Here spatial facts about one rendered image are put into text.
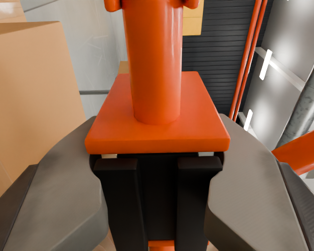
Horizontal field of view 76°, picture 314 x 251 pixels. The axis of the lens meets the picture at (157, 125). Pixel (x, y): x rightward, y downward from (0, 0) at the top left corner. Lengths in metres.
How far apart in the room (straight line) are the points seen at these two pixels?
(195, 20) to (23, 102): 7.34
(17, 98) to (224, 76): 12.03
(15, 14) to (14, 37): 0.76
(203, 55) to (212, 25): 1.43
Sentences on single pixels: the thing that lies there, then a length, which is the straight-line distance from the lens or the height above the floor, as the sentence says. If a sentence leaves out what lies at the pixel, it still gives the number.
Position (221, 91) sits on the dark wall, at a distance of 12.54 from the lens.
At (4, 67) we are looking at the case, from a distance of 0.22.
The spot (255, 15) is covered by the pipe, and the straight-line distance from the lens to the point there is 8.29.
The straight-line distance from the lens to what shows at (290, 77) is 9.15.
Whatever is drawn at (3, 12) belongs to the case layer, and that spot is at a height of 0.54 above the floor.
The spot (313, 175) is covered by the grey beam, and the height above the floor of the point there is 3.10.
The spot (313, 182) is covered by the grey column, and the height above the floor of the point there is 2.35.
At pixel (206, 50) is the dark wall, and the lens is 11.33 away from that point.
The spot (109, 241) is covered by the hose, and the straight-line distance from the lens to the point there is 0.18.
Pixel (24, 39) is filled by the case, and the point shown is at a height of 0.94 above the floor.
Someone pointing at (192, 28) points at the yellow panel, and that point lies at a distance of 7.53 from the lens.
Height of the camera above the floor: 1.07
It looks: 1 degrees down
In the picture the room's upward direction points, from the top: 89 degrees clockwise
